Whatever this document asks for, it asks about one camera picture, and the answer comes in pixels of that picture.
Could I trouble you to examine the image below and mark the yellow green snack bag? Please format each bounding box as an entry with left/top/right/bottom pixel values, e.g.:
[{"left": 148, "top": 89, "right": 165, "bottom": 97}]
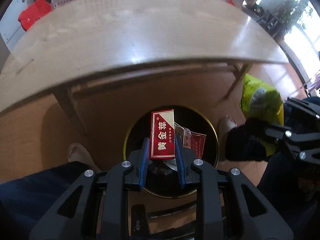
[{"left": 239, "top": 73, "right": 285, "bottom": 156}]

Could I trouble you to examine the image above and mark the red cigarette box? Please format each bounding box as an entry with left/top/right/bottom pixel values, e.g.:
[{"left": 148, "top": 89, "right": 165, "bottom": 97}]
[{"left": 149, "top": 109, "right": 206, "bottom": 160}]

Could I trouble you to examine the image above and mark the black round trash bin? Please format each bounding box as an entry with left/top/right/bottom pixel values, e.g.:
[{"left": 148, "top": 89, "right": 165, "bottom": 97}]
[{"left": 125, "top": 105, "right": 219, "bottom": 198}]

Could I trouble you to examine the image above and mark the right beige slipper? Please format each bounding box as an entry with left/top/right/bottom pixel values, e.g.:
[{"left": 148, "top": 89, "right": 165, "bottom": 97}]
[{"left": 218, "top": 115, "right": 238, "bottom": 153}]

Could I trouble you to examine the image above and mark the beige slipper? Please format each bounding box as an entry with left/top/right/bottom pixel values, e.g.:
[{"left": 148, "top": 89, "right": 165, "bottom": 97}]
[
  {"left": 218, "top": 115, "right": 238, "bottom": 153},
  {"left": 67, "top": 143, "right": 101, "bottom": 172}
]

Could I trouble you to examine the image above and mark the black chair under person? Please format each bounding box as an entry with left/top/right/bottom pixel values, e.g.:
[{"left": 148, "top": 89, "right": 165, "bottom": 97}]
[{"left": 128, "top": 191, "right": 197, "bottom": 235}]

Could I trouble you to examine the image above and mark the person's right leg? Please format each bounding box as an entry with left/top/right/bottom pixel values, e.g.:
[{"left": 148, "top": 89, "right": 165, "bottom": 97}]
[{"left": 257, "top": 152, "right": 319, "bottom": 239}]

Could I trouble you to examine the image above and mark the person's leg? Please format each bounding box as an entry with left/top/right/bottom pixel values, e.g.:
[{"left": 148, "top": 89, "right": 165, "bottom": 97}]
[
  {"left": 257, "top": 152, "right": 319, "bottom": 239},
  {"left": 0, "top": 161, "right": 100, "bottom": 239}
]

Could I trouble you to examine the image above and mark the left beige slipper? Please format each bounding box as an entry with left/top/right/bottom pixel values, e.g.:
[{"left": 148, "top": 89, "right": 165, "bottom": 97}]
[{"left": 67, "top": 143, "right": 101, "bottom": 172}]

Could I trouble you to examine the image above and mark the person's left leg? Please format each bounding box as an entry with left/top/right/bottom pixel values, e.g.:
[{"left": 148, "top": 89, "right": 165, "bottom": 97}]
[{"left": 0, "top": 161, "right": 100, "bottom": 239}]

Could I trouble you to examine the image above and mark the black wooden chair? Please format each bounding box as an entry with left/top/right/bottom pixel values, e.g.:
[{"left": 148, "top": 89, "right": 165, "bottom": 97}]
[{"left": 242, "top": 4, "right": 284, "bottom": 38}]

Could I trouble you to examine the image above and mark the green potted plant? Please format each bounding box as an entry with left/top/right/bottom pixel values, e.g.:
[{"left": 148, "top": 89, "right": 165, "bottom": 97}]
[{"left": 273, "top": 0, "right": 313, "bottom": 37}]

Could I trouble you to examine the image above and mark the red bag on floor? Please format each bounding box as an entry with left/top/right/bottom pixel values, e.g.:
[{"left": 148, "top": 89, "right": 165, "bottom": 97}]
[{"left": 226, "top": 0, "right": 236, "bottom": 7}]

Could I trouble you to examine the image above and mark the white cabinet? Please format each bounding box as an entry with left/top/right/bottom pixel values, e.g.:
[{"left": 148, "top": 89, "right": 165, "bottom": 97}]
[{"left": 1, "top": 0, "right": 34, "bottom": 52}]

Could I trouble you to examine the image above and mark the red pig plastic chair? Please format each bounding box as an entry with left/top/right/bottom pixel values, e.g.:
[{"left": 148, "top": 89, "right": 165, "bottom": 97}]
[{"left": 18, "top": 0, "right": 52, "bottom": 31}]

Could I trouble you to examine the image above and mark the wooden table frame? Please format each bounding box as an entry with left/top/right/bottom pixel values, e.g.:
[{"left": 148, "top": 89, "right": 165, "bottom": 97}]
[{"left": 0, "top": 0, "right": 291, "bottom": 136}]

